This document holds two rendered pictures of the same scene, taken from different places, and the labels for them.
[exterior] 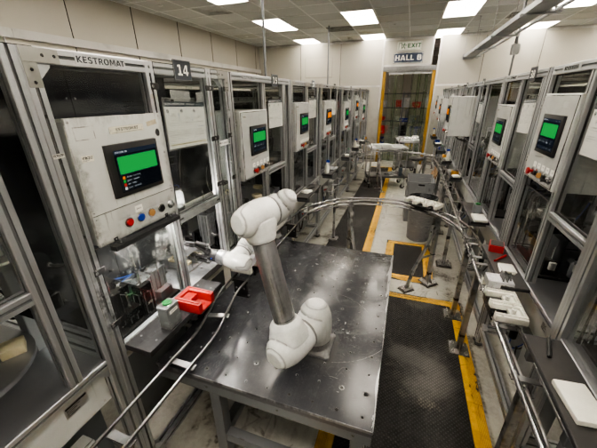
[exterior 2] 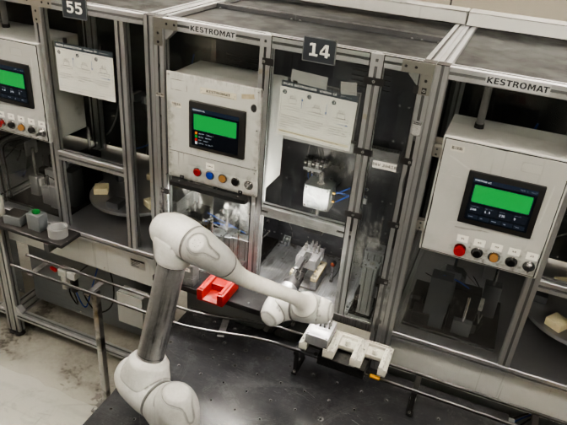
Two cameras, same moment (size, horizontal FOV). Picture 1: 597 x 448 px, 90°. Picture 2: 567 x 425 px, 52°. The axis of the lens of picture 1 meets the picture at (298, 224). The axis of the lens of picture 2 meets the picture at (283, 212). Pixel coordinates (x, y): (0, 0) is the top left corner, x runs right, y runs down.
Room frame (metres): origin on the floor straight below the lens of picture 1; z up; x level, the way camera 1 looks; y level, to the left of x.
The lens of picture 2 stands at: (1.55, -1.50, 2.49)
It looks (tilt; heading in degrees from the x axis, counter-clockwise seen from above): 29 degrees down; 91
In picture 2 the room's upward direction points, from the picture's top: 5 degrees clockwise
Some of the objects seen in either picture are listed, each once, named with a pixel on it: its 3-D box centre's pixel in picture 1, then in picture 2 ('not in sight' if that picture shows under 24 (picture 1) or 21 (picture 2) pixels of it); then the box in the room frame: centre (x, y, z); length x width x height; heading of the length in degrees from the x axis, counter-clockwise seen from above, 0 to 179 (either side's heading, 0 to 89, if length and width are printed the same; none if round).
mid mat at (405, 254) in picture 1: (407, 259); not in sight; (3.27, -1.35, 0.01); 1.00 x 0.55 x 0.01; 161
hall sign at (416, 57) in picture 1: (408, 58); not in sight; (9.10, -2.98, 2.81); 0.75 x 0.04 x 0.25; 71
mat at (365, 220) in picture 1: (370, 196); not in sight; (5.85, -1.46, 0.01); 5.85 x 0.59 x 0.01; 161
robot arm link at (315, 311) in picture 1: (314, 320); (175, 411); (1.21, -0.08, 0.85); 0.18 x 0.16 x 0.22; 142
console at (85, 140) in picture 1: (110, 173); (224, 126); (1.24, 0.78, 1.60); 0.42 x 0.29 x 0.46; 161
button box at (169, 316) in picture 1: (167, 313); (189, 270); (1.12, 0.61, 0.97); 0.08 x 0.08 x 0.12; 71
